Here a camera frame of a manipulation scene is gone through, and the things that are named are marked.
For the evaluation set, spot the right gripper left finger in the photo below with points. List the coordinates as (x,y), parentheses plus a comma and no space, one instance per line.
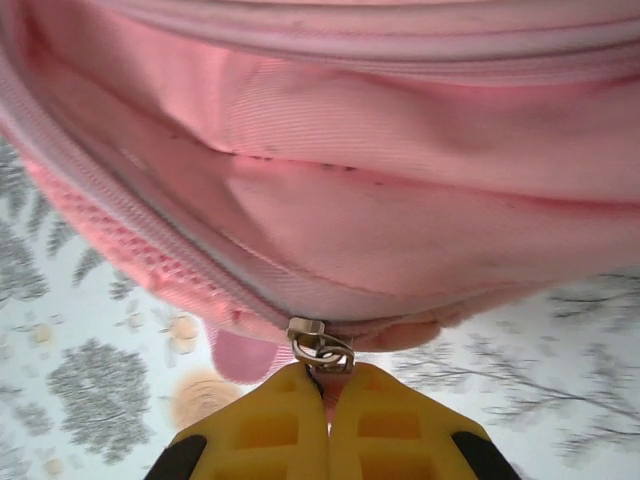
(270,430)

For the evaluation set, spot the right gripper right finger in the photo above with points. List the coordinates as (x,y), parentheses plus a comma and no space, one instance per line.
(400,430)

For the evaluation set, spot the metal zipper pull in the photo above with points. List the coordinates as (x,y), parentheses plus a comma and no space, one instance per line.
(320,345)

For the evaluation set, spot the pink school backpack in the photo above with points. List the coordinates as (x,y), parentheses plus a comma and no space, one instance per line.
(350,150)

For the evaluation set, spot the floral table cover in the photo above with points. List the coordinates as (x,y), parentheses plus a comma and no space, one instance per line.
(75,375)

